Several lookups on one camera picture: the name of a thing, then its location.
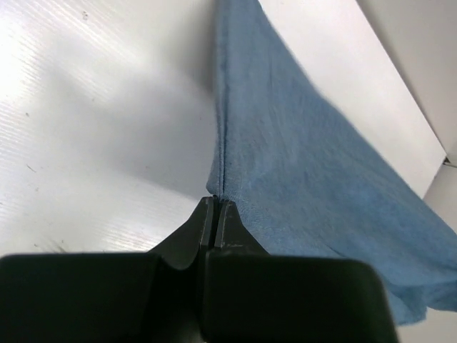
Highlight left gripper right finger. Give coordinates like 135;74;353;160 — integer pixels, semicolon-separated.
203;202;398;342

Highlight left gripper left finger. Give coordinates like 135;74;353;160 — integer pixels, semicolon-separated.
1;197;214;342

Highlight blue cloth napkin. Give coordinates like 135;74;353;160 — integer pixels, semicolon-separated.
207;1;456;325

